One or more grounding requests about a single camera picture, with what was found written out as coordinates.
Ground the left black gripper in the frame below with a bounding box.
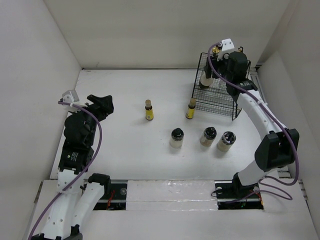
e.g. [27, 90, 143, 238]
[70, 94, 113, 145]

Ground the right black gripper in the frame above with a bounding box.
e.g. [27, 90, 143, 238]
[204, 52, 233, 83]

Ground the dark sauce bottle gold spout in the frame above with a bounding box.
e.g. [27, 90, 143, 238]
[211, 46, 221, 61]

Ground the clear oil bottle gold spout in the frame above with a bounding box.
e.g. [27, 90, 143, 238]
[238, 46, 244, 53]

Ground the small yellow bottle cork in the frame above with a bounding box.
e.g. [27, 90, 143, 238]
[145, 99, 154, 121]
[185, 98, 196, 119]

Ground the brown spice shaker black top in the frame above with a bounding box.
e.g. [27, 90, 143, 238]
[199, 126, 217, 147]

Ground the tan spice grinder silver top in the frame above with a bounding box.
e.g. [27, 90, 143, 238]
[217, 131, 237, 152]

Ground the black top salt shaker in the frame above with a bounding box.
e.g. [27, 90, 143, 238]
[169, 127, 184, 149]

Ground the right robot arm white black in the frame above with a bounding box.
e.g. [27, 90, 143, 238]
[204, 51, 300, 198]

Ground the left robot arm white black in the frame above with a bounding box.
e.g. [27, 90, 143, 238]
[28, 90, 114, 240]

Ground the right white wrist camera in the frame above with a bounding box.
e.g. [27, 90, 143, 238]
[217, 38, 235, 61]

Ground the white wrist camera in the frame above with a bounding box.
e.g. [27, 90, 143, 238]
[59, 90, 80, 113]
[217, 38, 235, 61]

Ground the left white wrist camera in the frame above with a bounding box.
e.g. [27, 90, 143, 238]
[59, 90, 80, 113]

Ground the black wire rack basket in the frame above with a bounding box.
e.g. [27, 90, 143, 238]
[191, 51, 257, 120]

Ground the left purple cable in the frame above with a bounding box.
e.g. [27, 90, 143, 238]
[26, 101, 104, 240]

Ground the purple cable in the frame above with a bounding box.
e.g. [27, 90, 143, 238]
[207, 42, 301, 203]
[26, 101, 104, 240]

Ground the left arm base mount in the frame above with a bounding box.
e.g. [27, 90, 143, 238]
[93, 182, 128, 211]

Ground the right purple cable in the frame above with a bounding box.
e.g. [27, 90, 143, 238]
[207, 42, 301, 203]

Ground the metal rail right edge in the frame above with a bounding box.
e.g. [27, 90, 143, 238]
[250, 65, 291, 178]

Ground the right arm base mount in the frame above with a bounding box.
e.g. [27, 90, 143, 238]
[211, 180, 264, 210]

